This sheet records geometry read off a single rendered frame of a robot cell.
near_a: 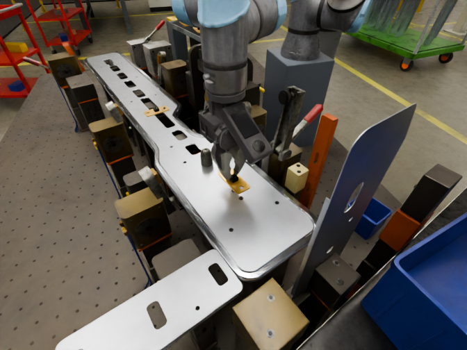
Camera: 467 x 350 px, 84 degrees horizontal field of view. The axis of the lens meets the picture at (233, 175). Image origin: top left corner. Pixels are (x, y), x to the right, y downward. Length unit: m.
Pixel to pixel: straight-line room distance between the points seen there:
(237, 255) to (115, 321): 0.23
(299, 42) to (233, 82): 0.67
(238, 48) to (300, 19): 0.66
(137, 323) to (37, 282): 0.56
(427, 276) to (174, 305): 0.43
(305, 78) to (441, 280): 0.79
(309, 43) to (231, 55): 0.69
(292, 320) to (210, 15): 0.44
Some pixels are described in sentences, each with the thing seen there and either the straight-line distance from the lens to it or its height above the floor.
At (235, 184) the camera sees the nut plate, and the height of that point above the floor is 1.04.
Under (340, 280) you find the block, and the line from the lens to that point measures 0.44.
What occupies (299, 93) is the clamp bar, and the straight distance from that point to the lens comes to 0.58.
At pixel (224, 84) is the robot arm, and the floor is 1.28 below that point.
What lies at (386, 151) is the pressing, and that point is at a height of 1.29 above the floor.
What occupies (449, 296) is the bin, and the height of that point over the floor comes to 1.03.
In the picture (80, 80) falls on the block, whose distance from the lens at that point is 1.24.
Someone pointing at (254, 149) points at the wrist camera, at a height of 1.18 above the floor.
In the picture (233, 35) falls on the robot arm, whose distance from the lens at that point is 0.43.
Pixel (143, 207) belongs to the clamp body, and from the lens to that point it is 0.57.
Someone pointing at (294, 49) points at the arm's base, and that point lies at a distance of 1.11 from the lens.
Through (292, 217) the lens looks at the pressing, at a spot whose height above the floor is 1.00.
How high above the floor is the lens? 1.46
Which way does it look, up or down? 43 degrees down
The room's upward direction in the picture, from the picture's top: straight up
